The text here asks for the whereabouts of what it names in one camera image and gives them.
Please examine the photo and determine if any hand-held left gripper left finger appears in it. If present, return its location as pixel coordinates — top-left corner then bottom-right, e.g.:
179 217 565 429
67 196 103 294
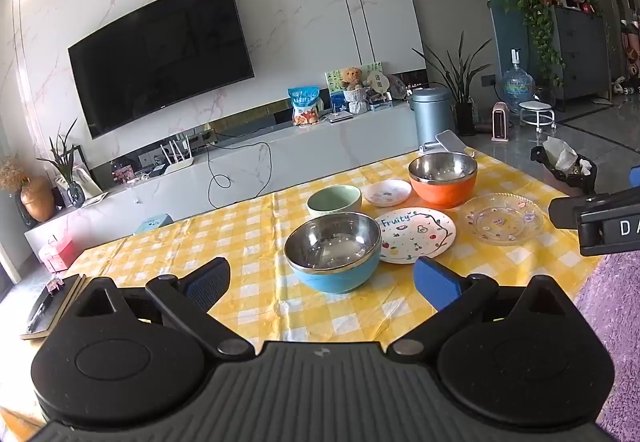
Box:
75 256 257 359

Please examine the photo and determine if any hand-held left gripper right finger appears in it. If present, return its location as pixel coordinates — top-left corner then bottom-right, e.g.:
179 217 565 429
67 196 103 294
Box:
387 256 577 359

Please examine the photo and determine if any white fruit-printed plate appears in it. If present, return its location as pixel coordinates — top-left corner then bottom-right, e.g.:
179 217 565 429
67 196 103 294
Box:
376 207 457 265

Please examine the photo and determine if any clear glass plate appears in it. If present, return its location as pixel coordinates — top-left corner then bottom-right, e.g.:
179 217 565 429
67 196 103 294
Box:
460 193 546 247

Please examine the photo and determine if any orange steel-lined bowl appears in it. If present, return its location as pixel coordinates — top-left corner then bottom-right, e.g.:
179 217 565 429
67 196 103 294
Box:
408 153 478 211

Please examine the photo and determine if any blue steel-lined bowl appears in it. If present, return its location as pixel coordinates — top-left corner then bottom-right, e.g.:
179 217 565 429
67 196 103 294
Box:
284 214 383 295

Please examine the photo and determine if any small white printed plate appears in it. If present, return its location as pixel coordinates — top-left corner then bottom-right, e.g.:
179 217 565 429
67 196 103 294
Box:
362 179 413 207

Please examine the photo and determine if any green ceramic bowl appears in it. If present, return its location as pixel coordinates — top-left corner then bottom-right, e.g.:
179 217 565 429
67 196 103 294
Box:
306 185 362 219

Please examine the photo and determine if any pink waste bin black bag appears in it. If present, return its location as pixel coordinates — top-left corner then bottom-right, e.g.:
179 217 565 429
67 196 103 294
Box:
530 137 598 199

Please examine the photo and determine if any white crumpled waste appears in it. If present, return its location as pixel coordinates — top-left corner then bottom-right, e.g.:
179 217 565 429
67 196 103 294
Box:
542 137 582 173

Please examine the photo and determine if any yellow checked tablecloth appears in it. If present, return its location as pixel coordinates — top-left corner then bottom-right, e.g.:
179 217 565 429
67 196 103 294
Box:
0 148 609 442

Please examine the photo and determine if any light blue stool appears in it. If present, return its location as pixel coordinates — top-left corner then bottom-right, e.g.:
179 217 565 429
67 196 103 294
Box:
133 214 175 235

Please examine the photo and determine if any purple shaggy rug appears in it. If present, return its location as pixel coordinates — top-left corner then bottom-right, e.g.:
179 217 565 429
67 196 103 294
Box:
575 249 640 442

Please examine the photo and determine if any white round stool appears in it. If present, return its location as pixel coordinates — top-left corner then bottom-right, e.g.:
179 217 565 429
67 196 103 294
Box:
518 100 554 133

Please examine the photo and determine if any small white heater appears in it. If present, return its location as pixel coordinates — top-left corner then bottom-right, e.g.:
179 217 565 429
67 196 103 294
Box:
491 102 512 143

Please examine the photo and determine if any white marble tv console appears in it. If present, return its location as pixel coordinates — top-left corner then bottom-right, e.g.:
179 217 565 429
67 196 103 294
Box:
24 99 427 267

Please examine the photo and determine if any white router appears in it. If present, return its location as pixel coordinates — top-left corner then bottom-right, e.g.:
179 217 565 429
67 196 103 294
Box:
160 134 196 175

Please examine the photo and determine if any grey drawer cabinet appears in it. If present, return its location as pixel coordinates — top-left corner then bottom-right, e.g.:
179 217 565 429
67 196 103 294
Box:
549 4 609 111

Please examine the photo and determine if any white phone stand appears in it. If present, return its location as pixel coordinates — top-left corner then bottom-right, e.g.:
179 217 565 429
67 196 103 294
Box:
419 131 476 157

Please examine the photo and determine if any blue water jug with pump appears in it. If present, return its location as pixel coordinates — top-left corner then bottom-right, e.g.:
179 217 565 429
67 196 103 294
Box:
501 49 537 111

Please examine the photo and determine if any snake plant in black pot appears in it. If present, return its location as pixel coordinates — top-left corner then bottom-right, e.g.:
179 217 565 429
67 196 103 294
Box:
412 39 494 137

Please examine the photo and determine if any pink box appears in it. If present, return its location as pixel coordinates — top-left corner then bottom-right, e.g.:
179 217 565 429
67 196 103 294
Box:
39 237 77 273

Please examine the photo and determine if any dark notebook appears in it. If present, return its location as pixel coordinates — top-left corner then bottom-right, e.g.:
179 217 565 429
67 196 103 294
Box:
20 273 89 341

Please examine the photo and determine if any grey-blue pedal bin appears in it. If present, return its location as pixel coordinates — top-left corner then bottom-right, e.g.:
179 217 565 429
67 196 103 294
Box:
410 86 456 151

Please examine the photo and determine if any green plant in glass vase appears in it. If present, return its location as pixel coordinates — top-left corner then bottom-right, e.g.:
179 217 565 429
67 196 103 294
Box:
37 119 89 209

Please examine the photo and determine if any brown round vase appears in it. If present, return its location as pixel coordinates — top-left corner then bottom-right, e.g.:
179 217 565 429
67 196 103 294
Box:
19 177 56 225

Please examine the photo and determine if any white wrapped basket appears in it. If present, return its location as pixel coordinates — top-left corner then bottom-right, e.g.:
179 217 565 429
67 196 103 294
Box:
344 88 370 115

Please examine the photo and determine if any trailing pothos plant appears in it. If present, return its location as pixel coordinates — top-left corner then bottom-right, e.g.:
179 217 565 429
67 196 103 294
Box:
501 0 567 88

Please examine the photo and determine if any blue snack bag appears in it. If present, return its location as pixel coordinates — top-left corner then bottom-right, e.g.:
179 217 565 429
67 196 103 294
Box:
287 86 322 127

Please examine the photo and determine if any round hand fan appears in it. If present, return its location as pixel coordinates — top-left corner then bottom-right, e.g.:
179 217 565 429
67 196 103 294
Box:
366 62 391 96

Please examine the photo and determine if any green picture card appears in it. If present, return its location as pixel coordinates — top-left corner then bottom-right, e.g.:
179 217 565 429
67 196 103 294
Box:
325 69 351 113

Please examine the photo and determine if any brown teddy bear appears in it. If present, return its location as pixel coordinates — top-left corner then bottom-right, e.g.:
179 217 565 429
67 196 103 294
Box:
341 66 365 91

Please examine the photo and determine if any dried flower bunch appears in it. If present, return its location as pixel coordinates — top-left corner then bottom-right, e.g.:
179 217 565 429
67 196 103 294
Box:
0 156 29 193

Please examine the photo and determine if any black flat television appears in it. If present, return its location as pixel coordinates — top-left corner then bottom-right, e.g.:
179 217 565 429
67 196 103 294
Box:
67 0 255 139

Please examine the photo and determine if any black cable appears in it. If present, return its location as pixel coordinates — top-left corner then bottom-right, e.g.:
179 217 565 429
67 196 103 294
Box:
205 141 274 197

